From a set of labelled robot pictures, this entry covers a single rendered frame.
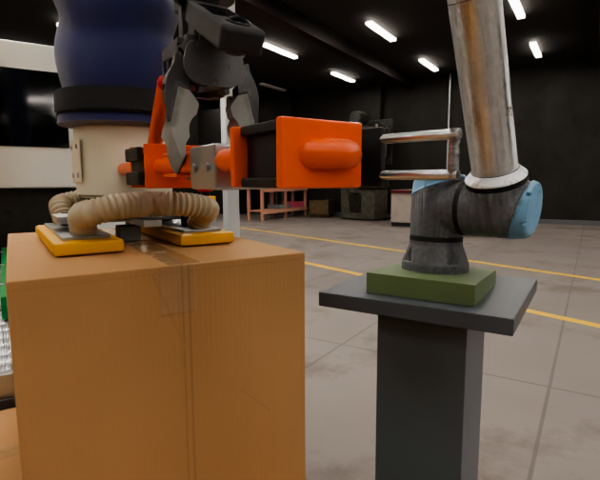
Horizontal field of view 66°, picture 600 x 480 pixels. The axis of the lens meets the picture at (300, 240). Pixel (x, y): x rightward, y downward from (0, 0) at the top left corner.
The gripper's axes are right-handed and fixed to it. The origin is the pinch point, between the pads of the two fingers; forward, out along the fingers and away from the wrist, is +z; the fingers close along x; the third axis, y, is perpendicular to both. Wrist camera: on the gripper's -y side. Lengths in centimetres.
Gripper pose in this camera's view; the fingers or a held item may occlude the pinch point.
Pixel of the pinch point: (214, 165)
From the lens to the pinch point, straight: 54.5
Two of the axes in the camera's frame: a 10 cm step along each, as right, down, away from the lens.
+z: 0.1, 9.9, 1.2
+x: -8.4, 0.7, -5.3
